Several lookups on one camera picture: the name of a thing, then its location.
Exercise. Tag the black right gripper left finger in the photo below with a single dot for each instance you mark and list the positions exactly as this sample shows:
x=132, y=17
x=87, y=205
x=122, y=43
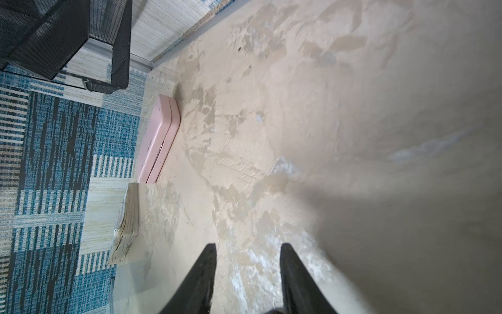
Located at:
x=195, y=293

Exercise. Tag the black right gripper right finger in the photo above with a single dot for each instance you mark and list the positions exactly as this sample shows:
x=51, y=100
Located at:
x=300, y=292

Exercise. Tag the colourful paperback book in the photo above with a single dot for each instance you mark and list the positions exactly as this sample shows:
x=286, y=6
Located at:
x=127, y=228

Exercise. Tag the pink pencil case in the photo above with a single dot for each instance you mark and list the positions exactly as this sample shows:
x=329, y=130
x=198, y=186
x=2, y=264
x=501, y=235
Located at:
x=160, y=134

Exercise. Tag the black mesh shelf rack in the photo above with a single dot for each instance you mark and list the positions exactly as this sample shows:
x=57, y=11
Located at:
x=41, y=38

